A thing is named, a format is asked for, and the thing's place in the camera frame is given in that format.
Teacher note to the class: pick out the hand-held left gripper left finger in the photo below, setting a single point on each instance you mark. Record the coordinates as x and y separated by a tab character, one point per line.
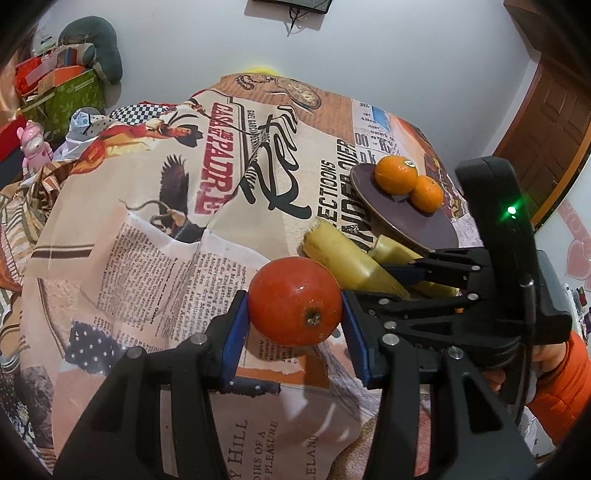
232	341

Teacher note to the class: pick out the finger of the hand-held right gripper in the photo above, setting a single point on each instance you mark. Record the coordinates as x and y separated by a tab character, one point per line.
408	275
434	310

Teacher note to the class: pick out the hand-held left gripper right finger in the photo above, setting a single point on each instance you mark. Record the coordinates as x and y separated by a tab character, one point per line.
356	344

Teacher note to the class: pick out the small yellow banana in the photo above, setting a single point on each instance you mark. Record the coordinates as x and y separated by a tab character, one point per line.
392	250

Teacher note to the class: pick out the purple plate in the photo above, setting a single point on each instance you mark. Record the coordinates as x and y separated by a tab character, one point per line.
415	226

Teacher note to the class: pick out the large yellow banana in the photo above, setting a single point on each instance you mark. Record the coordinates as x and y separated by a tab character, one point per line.
344	258

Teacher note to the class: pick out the red tomato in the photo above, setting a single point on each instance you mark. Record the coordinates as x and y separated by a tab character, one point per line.
291	302

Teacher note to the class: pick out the person's right forearm orange sleeve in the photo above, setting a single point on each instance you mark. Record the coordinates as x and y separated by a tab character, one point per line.
570	387

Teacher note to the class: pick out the person's right hand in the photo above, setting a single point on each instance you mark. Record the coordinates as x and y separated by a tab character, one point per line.
545	362

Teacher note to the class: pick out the small orange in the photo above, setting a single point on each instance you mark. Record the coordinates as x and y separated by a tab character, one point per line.
427	194

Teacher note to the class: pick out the large orange with sticker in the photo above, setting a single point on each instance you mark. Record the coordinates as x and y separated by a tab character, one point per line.
395	175

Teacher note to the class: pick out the printed newspaper pattern tablecloth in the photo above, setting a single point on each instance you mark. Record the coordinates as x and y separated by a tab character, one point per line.
138	277

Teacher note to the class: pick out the brown wooden door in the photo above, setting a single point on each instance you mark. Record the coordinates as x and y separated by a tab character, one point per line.
549	120

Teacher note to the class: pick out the striped brown cloth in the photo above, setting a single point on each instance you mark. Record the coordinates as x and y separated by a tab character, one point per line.
21	221

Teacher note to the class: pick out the black white checkered cloth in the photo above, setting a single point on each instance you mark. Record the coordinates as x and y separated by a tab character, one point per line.
138	113

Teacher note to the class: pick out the yellow round object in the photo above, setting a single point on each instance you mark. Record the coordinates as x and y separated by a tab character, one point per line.
259	70

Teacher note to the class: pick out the pink toy figure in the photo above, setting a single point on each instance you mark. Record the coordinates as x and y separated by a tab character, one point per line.
36	147

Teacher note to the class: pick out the green patterned gift box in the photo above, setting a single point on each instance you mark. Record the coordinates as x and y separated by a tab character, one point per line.
69	97

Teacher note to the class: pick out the grey plush cushion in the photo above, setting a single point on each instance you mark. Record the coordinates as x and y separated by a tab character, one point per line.
99	46

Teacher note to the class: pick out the orange red paper bag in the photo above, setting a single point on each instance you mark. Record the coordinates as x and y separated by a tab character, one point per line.
37	74

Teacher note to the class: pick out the pink heart wall sticker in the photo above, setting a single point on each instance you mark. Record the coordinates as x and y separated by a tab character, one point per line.
577	258

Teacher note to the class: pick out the black wall monitor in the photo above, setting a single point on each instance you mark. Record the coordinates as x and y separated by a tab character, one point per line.
295	3

